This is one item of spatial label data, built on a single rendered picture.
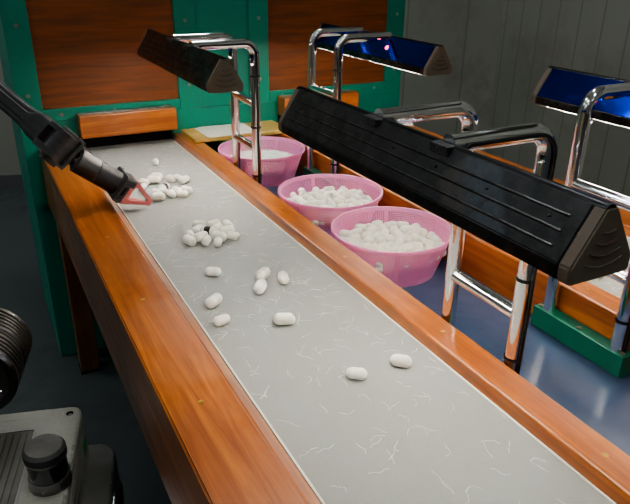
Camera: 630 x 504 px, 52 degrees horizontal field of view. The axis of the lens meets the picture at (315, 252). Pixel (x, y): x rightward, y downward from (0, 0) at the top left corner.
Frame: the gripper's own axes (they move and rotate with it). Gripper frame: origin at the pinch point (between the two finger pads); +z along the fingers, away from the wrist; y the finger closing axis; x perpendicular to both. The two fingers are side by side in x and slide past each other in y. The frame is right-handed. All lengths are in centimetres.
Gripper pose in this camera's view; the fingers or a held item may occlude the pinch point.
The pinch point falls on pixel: (148, 201)
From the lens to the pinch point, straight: 163.2
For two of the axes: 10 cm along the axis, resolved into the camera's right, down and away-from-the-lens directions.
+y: -4.6, -3.8, 8.0
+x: -5.7, 8.2, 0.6
